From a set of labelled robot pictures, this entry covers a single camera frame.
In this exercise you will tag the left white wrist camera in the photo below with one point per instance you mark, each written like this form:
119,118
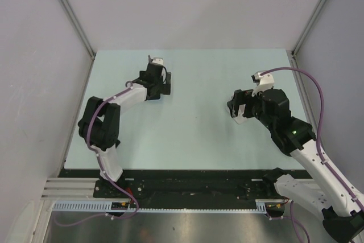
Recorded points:
157,61

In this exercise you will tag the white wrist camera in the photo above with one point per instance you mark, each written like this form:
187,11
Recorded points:
157,61
263,82

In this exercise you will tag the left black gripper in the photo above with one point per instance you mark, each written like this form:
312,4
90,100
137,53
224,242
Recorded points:
165,87

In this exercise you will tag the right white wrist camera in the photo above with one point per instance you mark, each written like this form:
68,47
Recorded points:
263,82

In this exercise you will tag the white slotted cable duct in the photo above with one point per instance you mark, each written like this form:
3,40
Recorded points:
169,204

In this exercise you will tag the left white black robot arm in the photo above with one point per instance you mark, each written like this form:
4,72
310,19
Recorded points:
100,122

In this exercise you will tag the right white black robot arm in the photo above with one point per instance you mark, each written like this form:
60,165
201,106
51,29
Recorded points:
337,204

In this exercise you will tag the aluminium frame post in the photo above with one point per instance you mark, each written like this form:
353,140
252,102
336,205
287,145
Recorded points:
75,23
308,27

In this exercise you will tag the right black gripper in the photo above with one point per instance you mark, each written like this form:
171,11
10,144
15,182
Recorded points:
248,100

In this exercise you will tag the white phone stand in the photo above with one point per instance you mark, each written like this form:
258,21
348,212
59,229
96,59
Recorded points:
239,119

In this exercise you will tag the left aluminium frame post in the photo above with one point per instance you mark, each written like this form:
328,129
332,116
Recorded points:
75,23

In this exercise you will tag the right aluminium frame post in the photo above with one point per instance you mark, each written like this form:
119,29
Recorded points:
308,27

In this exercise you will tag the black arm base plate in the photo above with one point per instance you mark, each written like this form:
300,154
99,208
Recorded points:
153,184

